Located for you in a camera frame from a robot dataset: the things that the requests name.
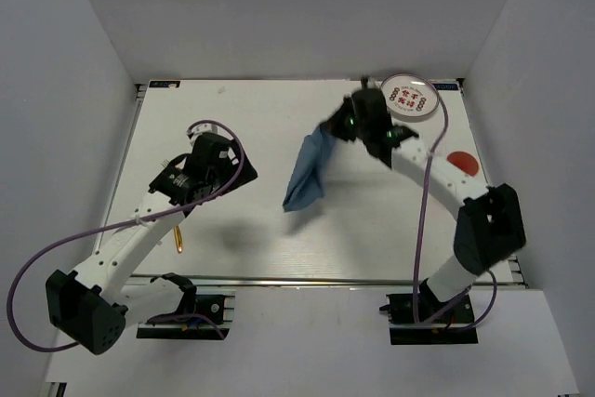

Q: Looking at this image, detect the blue cloth napkin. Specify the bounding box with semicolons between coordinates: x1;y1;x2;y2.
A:
282;126;337;212

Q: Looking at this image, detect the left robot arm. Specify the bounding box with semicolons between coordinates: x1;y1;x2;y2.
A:
46;132;258;355

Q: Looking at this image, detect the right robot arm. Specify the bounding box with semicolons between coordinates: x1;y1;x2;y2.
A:
322;87;526;322

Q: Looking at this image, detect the round plate with red characters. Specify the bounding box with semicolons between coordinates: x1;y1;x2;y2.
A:
380;73;439;123

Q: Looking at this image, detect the gold knife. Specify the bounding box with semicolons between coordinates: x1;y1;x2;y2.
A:
173;226;183;254

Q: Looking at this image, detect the red cup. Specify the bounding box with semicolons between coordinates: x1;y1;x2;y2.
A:
447;151;480;177

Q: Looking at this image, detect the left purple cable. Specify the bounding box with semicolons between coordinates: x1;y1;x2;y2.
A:
8;120;245;352

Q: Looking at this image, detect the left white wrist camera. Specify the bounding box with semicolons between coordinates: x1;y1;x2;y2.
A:
186;123;218;147

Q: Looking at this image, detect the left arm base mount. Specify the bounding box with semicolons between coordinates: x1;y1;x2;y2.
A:
136;289;235;341

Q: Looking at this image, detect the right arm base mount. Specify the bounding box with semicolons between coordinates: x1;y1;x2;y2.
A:
379;294;479;346

